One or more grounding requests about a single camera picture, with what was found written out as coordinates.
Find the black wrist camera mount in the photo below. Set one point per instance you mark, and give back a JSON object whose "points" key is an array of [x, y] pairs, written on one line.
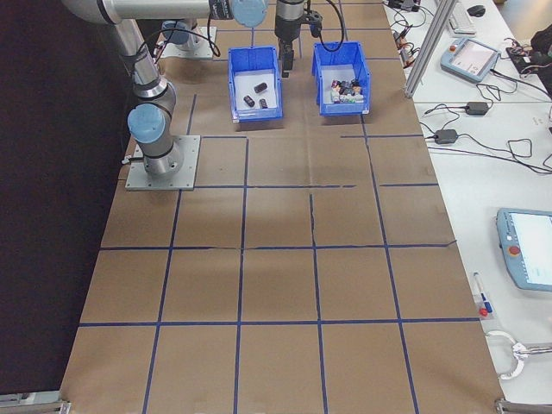
{"points": [[315, 19]]}

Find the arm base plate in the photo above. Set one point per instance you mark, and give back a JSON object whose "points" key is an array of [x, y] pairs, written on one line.
{"points": [[190, 164], [202, 52]]}

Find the black power adapter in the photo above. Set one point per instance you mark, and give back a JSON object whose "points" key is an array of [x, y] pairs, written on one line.
{"points": [[445, 136], [476, 108]]}

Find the black switch block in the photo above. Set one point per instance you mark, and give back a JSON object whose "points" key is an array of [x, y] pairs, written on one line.
{"points": [[356, 83]]}

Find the blue bin of capacitors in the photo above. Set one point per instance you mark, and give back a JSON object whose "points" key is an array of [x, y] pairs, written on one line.
{"points": [[259, 56]]}

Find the metal frame bar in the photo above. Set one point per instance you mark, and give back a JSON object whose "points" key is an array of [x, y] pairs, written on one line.
{"points": [[526, 407], [34, 405]]}

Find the blue bin of switches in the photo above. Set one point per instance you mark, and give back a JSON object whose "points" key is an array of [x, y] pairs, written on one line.
{"points": [[340, 54]]}

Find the white switch red button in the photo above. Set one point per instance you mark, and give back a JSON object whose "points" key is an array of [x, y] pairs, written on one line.
{"points": [[335, 97]]}

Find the black frame cover cloth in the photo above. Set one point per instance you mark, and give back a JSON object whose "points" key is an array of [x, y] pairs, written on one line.
{"points": [[43, 172]]}

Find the small red cap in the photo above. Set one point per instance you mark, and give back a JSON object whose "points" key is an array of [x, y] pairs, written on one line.
{"points": [[486, 309]]}

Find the red mushroom button switch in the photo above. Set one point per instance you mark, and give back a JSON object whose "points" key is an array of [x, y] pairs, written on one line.
{"points": [[335, 85]]}

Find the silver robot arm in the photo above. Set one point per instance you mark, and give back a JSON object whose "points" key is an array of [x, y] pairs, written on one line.
{"points": [[151, 151], [174, 33]]}

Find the white marker pen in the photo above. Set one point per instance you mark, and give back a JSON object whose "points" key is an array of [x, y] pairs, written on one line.
{"points": [[478, 284]]}

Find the black computer mouse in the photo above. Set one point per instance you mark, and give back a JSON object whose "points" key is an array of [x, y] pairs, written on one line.
{"points": [[476, 10]]}

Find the black jacket sleeve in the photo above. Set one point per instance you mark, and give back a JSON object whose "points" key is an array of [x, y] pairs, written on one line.
{"points": [[544, 41]]}

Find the black electronic device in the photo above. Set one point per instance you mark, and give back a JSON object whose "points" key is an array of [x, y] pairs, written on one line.
{"points": [[403, 4]]}

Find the aluminium extrusion post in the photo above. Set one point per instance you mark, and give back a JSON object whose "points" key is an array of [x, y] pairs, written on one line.
{"points": [[427, 52]]}

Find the black cylindrical capacitor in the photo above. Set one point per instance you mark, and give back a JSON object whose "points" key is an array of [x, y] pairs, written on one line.
{"points": [[262, 102], [260, 87], [249, 100]]}

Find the white switch green button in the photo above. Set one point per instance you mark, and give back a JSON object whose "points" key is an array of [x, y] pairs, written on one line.
{"points": [[346, 99]]}

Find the light blue teach pendant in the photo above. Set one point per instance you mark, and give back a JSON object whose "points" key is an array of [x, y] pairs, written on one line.
{"points": [[517, 259], [472, 58]]}

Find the small grey adapter box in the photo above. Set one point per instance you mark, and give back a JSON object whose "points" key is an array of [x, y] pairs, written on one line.
{"points": [[407, 55], [399, 38]]}

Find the white switch block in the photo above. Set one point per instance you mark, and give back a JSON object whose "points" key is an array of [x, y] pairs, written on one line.
{"points": [[358, 98]]}

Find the white keyboard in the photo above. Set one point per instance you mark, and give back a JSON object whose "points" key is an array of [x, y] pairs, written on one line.
{"points": [[462, 19]]}

